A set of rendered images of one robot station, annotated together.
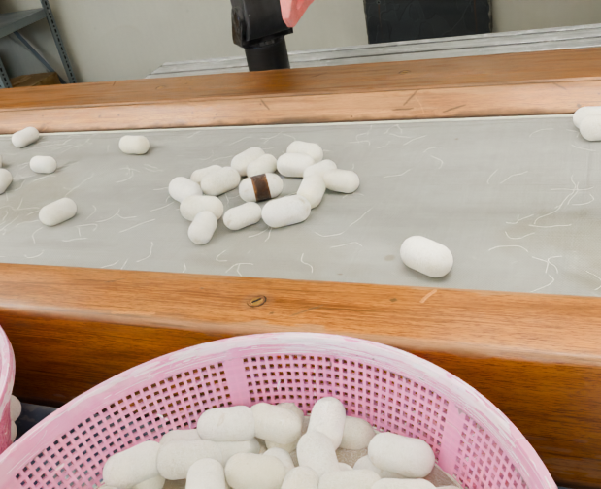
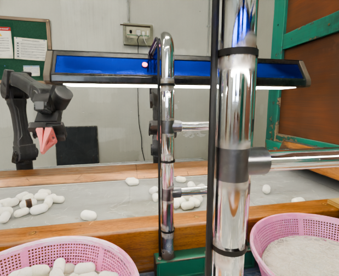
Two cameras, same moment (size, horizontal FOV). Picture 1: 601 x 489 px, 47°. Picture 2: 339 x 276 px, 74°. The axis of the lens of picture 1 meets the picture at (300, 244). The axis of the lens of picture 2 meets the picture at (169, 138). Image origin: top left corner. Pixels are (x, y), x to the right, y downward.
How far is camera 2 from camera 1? 13 cm
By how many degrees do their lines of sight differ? 41
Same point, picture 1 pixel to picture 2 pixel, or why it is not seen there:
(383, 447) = (79, 266)
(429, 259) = (90, 215)
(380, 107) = (69, 179)
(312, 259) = (49, 222)
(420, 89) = (82, 174)
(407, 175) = (80, 196)
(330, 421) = (61, 264)
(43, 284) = not seen: outside the picture
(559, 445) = not seen: hidden behind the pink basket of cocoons
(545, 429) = not seen: hidden behind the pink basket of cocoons
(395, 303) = (81, 226)
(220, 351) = (19, 248)
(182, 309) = (0, 240)
